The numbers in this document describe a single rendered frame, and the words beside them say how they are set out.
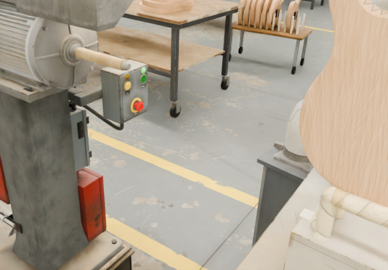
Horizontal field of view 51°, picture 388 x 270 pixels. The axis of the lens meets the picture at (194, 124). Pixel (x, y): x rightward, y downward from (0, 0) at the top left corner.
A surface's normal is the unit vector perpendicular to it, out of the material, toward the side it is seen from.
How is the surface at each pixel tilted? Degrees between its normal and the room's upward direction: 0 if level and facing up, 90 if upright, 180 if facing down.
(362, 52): 92
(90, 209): 90
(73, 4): 90
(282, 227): 0
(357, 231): 0
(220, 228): 0
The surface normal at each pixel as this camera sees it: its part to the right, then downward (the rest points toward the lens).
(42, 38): 0.52, 0.18
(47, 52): 0.75, 0.32
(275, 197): -0.66, 0.32
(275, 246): 0.04, -0.89
